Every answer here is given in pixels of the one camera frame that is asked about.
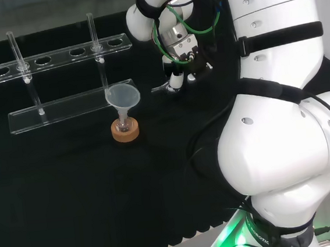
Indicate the translucent plastic funnel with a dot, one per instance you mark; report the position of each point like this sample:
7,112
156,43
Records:
122,95

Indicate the small round-bottom glass flask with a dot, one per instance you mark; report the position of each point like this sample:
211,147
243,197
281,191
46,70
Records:
124,125

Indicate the pale board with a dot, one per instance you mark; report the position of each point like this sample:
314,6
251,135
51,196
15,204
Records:
220,240

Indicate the clear acrylic funnel stand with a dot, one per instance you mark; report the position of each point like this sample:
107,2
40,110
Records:
64,109

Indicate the black bench cloth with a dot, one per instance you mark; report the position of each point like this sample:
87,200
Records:
72,196

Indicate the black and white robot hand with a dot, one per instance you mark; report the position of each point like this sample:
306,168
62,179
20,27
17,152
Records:
182,50

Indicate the clear glass weighing funnel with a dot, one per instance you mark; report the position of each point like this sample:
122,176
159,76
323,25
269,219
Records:
159,88

